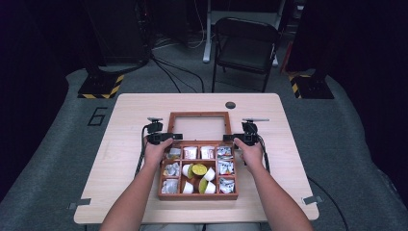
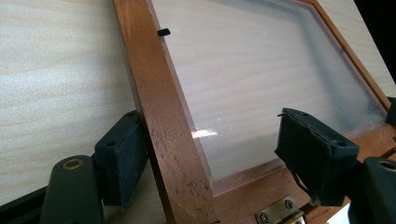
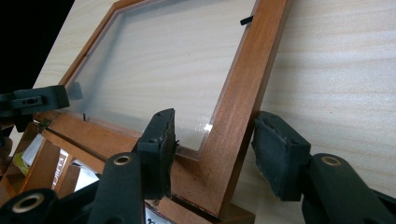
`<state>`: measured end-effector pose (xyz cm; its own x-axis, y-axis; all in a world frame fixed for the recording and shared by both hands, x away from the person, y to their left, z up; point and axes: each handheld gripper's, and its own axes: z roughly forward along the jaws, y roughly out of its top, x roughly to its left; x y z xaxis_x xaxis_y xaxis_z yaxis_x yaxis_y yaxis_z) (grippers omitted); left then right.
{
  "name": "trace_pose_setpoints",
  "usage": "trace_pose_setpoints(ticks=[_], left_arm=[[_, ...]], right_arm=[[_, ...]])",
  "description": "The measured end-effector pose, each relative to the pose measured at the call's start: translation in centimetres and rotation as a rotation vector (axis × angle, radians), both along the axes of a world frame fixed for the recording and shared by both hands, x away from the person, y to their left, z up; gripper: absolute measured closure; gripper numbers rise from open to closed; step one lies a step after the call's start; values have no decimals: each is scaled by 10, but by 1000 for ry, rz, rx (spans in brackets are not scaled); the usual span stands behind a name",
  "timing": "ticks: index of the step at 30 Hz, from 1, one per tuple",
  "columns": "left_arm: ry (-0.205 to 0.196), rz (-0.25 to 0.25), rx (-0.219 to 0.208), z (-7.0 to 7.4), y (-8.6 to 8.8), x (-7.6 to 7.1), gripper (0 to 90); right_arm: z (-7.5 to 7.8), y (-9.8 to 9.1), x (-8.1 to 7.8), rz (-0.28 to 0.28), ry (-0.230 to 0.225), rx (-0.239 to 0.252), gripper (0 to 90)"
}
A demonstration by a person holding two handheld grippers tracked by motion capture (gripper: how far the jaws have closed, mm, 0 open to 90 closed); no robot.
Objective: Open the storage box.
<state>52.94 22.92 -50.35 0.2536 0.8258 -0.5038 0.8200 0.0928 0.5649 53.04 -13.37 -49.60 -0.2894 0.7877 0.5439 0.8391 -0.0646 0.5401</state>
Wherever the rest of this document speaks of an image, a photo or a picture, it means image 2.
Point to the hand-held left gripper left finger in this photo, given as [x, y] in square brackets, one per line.
[121, 158]

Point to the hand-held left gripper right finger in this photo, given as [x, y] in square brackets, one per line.
[317, 155]

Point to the wooden box with glass lid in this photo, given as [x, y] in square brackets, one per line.
[162, 102]

